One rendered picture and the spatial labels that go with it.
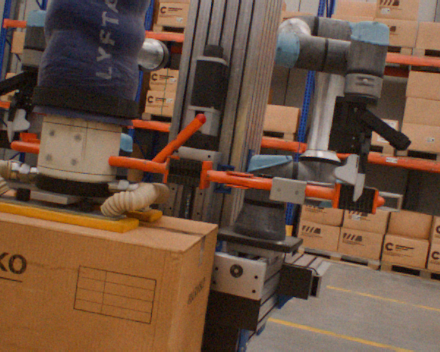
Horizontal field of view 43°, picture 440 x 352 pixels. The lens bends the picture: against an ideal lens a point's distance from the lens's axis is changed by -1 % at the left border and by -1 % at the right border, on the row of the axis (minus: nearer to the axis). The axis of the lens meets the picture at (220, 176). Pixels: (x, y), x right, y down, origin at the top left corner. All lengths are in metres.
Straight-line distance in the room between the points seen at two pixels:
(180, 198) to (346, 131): 0.72
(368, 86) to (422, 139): 7.01
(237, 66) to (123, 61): 0.64
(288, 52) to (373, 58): 0.19
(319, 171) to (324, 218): 6.61
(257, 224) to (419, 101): 6.82
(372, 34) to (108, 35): 0.53
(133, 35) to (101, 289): 0.52
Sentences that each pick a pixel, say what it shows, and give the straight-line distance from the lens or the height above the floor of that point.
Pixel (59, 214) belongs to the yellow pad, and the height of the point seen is 1.08.
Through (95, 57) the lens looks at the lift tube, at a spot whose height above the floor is 1.40.
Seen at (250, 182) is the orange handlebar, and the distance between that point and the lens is 1.15.
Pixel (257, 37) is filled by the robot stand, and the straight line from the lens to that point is 1.78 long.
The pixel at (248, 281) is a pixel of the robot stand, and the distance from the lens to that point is 1.41.
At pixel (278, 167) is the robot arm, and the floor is 1.24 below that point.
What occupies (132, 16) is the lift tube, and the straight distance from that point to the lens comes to 1.23.
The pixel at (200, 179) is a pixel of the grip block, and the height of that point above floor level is 1.19.
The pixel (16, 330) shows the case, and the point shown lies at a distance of 1.16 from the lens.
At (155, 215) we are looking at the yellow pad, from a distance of 1.31.
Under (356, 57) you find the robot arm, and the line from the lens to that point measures 1.17.
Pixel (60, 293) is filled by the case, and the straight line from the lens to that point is 1.10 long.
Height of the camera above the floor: 1.24
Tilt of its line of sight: 2 degrees down
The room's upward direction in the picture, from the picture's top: 9 degrees clockwise
